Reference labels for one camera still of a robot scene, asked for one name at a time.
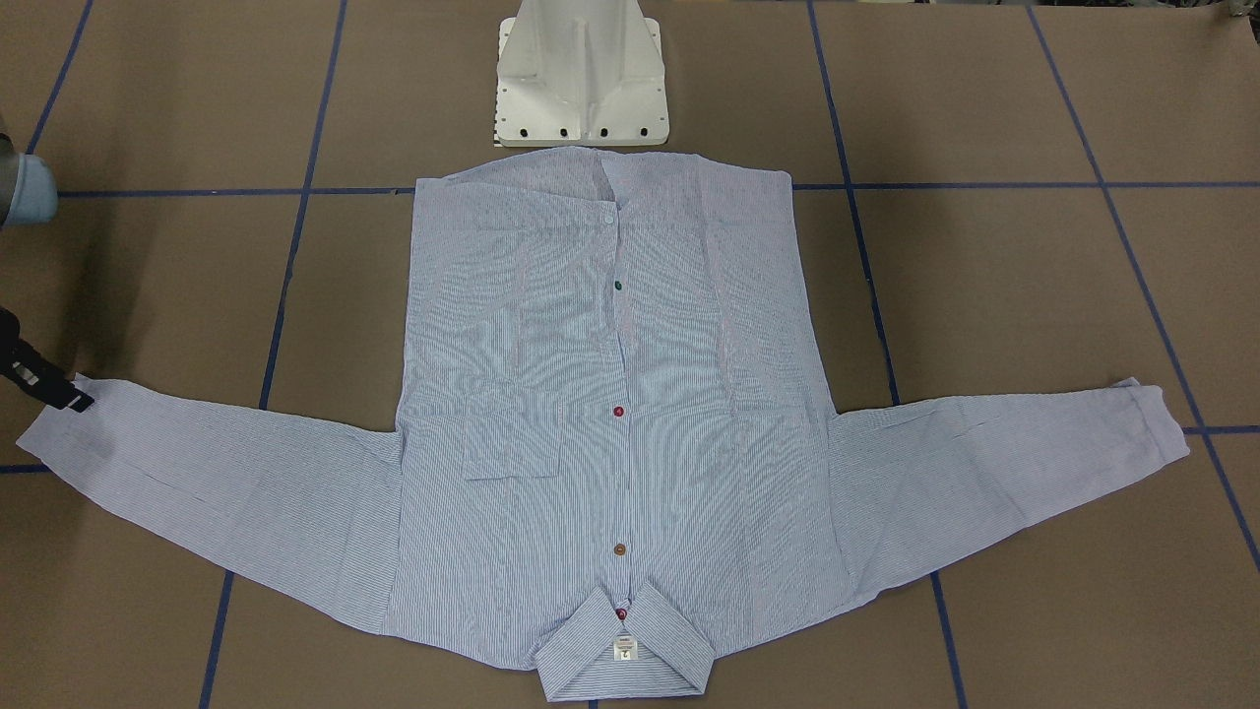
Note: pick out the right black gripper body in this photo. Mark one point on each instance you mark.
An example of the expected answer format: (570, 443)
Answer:
(30, 370)

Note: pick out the brown paper table cover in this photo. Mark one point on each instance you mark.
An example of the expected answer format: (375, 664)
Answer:
(992, 198)

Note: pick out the blue striped button shirt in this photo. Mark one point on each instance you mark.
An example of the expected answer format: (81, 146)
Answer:
(615, 457)

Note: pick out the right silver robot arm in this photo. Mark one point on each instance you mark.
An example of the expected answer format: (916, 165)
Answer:
(29, 197)

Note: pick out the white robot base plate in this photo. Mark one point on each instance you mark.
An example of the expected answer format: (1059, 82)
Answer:
(580, 74)

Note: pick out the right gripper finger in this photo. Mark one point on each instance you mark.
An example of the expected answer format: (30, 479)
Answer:
(76, 400)

